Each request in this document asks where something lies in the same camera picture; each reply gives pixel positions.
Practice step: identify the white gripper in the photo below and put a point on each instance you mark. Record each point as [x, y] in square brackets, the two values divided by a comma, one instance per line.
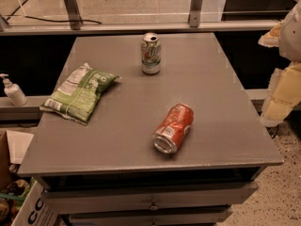
[292, 37]

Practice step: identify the red coke can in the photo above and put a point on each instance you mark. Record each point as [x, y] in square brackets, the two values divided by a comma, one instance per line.
[169, 135]

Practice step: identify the green white soda can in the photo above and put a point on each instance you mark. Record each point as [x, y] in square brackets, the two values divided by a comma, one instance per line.
[150, 53]

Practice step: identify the top drawer knob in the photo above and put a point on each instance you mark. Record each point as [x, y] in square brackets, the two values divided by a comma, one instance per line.
[153, 206]

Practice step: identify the grey drawer cabinet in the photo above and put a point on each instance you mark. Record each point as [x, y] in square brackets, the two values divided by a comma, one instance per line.
[108, 172]

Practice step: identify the green chip bag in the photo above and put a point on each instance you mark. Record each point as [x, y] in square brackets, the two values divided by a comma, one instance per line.
[76, 98]

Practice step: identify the white pump bottle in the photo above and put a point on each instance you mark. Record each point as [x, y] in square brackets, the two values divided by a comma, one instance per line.
[13, 91]

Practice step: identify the white cardboard box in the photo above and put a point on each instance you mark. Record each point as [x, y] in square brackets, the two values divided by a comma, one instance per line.
[20, 201]

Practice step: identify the metal railing frame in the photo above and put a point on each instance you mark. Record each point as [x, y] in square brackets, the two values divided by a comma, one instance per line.
[86, 17]

